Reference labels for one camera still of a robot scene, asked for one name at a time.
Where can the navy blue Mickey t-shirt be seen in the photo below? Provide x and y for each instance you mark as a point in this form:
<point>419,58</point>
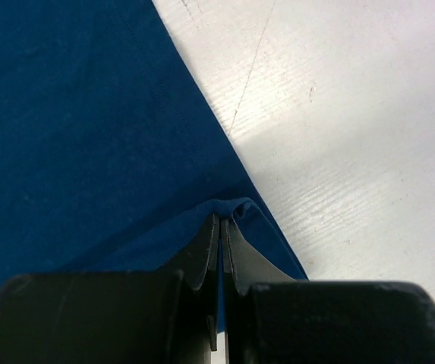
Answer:
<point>110,157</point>

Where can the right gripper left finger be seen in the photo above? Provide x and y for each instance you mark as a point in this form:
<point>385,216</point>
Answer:
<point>164,316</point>

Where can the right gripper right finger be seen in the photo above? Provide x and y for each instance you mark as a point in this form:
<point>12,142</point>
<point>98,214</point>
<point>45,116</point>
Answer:
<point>273,318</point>

